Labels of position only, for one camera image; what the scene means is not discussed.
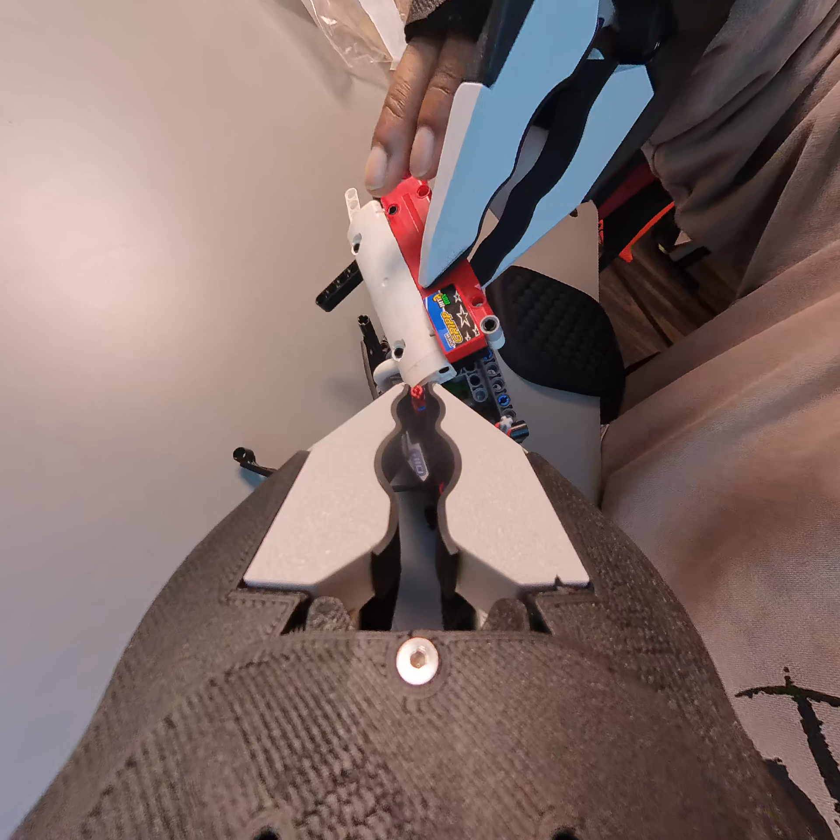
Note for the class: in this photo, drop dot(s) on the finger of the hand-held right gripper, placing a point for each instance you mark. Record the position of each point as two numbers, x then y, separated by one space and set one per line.
485 144
604 131

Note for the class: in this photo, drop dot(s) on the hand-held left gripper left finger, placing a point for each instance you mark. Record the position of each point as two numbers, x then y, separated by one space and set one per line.
328 518

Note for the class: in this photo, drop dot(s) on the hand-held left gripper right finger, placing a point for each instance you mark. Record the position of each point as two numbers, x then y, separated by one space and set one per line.
512 518

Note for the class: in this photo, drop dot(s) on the red lego slope piece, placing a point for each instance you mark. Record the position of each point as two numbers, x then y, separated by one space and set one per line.
407 223

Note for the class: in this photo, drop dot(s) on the lego race car model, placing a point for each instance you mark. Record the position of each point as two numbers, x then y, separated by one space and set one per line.
489 387

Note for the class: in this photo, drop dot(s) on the white lego panel assembly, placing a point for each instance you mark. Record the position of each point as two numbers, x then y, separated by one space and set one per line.
394 295

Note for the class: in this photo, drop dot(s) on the person's right forearm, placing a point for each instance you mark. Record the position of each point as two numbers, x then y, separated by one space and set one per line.
754 98

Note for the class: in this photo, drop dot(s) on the black lego beam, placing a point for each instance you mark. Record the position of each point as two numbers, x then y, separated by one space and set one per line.
338 287

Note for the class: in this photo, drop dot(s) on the person's right hand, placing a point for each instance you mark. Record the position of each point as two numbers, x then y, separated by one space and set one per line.
407 118

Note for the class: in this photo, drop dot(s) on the red chair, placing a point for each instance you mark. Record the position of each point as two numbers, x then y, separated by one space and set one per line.
630 197

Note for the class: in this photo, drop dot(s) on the clear plastic bag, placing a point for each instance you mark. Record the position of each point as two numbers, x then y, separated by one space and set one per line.
367 26

